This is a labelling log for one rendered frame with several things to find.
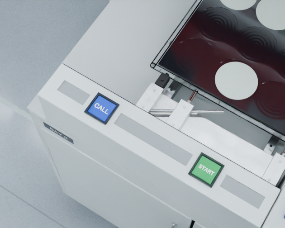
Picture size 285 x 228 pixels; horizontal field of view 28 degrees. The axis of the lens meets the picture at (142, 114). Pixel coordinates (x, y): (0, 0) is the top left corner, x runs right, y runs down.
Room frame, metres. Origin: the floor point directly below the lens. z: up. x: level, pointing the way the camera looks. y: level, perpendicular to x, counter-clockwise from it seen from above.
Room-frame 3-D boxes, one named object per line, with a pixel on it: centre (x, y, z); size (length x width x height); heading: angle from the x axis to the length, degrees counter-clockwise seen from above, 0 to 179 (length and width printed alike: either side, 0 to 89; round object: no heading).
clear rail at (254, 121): (0.56, -0.18, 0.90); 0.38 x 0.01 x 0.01; 59
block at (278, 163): (0.39, -0.29, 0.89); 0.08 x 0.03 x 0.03; 149
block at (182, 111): (0.52, -0.08, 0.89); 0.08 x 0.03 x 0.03; 149
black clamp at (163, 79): (0.61, -0.04, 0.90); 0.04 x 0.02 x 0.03; 149
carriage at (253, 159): (0.48, -0.15, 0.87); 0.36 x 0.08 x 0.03; 59
